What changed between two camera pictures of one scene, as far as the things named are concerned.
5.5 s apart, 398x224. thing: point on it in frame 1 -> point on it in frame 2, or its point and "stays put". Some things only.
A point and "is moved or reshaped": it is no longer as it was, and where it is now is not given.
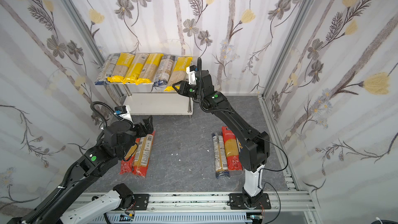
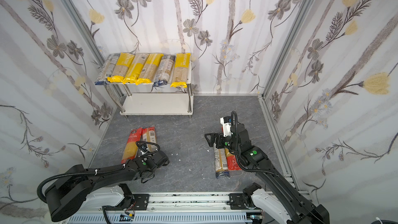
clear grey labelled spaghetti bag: x=108 y=69 stays put
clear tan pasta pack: x=220 y=157 stays put
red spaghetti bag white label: x=143 y=155 is moved or reshaped
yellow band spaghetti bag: x=136 y=68 stays put
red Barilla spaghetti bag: x=232 y=155 stays put
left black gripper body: x=142 y=127 -> x=146 y=174
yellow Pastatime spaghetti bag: x=123 y=64 stays put
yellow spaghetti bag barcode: x=150 y=70 stays put
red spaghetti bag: x=127 y=165 stays put
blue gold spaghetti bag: x=164 y=70 stays put
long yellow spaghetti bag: x=179 y=73 is moved or reshaped
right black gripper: x=189 y=90 -> x=219 y=141
